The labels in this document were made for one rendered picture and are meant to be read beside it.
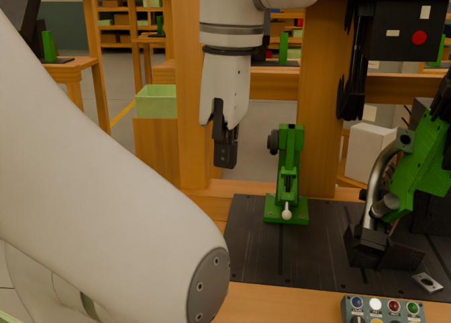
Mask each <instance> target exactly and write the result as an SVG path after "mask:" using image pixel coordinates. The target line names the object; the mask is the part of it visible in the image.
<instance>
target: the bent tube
mask: <svg viewBox="0 0 451 323"><path fill-rule="evenodd" d="M414 138H415V132H414V131H411V130H408V129H405V128H401V127H398V128H397V135H396V139H395V140H394V141H392V142H391V143H390V144H388V145H387V146H386V147H385V148H384V149H383V150H382V151H381V153H380V154H379V156H378V157H377V159H376V161H375V163H374V165H373V168H372V171H371V173H370V177H369V180H368V186H367V192H366V201H365V207H364V217H363V222H362V227H365V228H368V229H371V230H375V225H376V218H371V217H370V216H369V214H368V212H369V210H370V207H371V205H372V204H373V203H375V202H378V201H379V190H380V185H381V180H382V177H383V173H384V172H385V169H386V167H387V165H388V163H389V162H390V160H391V159H392V158H393V157H394V156H395V155H396V154H397V153H399V152H401V151H404V152H408V153H412V152H413V143H414Z"/></svg>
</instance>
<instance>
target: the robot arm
mask: <svg viewBox="0 0 451 323"><path fill-rule="evenodd" d="M316 1H317V0H199V42H200V43H202V44H205V45H203V46H202V51H204V52H206V53H205V58H204V62H203V71H202V78H201V95H200V106H199V123H200V125H201V126H206V125H207V124H208V123H209V122H210V121H211V120H212V119H213V127H212V135H211V138H212V139H213V140H214V152H213V165H214V166H215V167H221V168H225V169H233V168H234V167H235V165H236V163H237V152H238V141H236V140H237V139H238V130H239V123H240V121H241V119H242V118H243V117H244V116H245V115H246V112H247V110H248V102H249V94H250V65H251V55H253V54H258V48H257V47H255V46H261V45H262V37H263V35H264V32H263V27H264V26H263V25H264V12H265V10H266V8H271V9H303V8H306V7H309V6H310V5H313V4H314V3H315V2H316ZM0 239H2V240H4V241H5V261H6V265H7V270H8V273H9V277H10V279H11V282H12V284H13V287H14V289H15V291H16V293H17V295H18V297H19V299H20V301H21V302H22V304H23V306H24V308H25V309H26V310H27V312H28V314H29V315H30V317H31V318H32V320H33V321H34V323H211V321H213V319H214V318H215V316H216V315H217V313H218V312H219V309H220V308H221V306H222V304H223V302H224V299H225V297H226V296H227V295H228V291H229V288H228V286H229V282H230V256H229V252H228V248H227V245H226V242H225V240H224V237H223V235H222V234H221V232H220V231H219V228H218V227H217V226H216V225H215V223H214V222H213V220H212V219H211V218H210V217H209V216H208V215H207V214H206V213H205V212H204V211H203V210H202V209H201V208H200V207H199V206H198V205H197V204H195V203H194V202H193V201H192V200H191V199H189V198H188V197H187V196H186V195H185V194H184V193H182V192H181V191H180V190H178V189H177V188H176V187H175V186H174V185H172V184H171V183H170V182H168V181H167V180H166V179H165V178H164V177H162V176H161V175H159V174H158V173H157V172H156V171H155V170H153V169H152V168H150V167H149V166H148V165H147V164H145V163H144V162H142V161H141V160H140V159H139V158H137V157H136V156H134V155H133V154H132V153H131V152H129V151H128V150H126V149H125V148H124V147H123V146H122V145H120V144H119V143H118V142H116V141H115V140H114V139H113V138H112V137H110V136H109V135H108V134H106V133H105V132H104V131H103V130H102V129H101V128H100V127H99V126H98V125H96V124H95V123H94V122H93V121H92V120H91V119H89V118H88V117H87V116H86V115H85V114H84V113H83V112H82V111H81V110H80V109H79V108H78V107H77V106H76V105H75V104H74V103H73V102H72V100H71V99H70V98H69V97H68V96H67V95H66V93H65V92H64V91H63V90H62V89H61V88H60V87H59V85H58V84H57V83H56V82H55V80H54V79H53V78H52V77H51V75H50V74H49V73H48V71H47V70H46V69H45V68H44V66H43V65H42V63H41V62H40V61H39V60H38V58H37V57H36V55H35V54H34V53H33V52H32V50H31V49H30V47H29V46H28V45H27V44H26V42H25V41H24V39H23V38H22V37H21V36H20V34H19V33H18V31H17V30H16V29H15V28H14V26H13V25H12V23H11V22H10V21H9V20H8V18H7V17H6V15H5V14H4V13H3V12H2V10H1V8H0Z"/></svg>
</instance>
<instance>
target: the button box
mask: <svg viewBox="0 0 451 323"><path fill-rule="evenodd" d="M354 297H359V298H360V299H361V300H362V305H361V306H360V307H359V308H357V307H355V306H353V304H352V299H353V298H354ZM372 299H377V300H379V301H380V303H381V307H380V308H379V309H377V310H375V309H373V308H372V307H371V305H370V301H371V300H372ZM390 301H396V302H397V303H398V304H399V310H398V311H396V312H394V311H392V310H391V309H390V308H389V302H390ZM409 303H415V304H416V305H417V306H418V312H417V313H415V314H413V313H411V312H410V311H409V310H408V308H407V306H408V304H409ZM340 310H341V315H342V322H343V323H352V319H353V318H354V317H355V316H360V317H362V318H364V320H365V322H366V323H371V322H372V321H373V320H374V319H380V320H382V321H383V323H391V322H393V321H399V322H400V323H411V322H419V323H426V320H425V312H424V306H423V303H422V302H413V301H405V300H398V299H386V298H379V297H366V296H359V295H345V296H344V297H343V298H342V300H341V302H340Z"/></svg>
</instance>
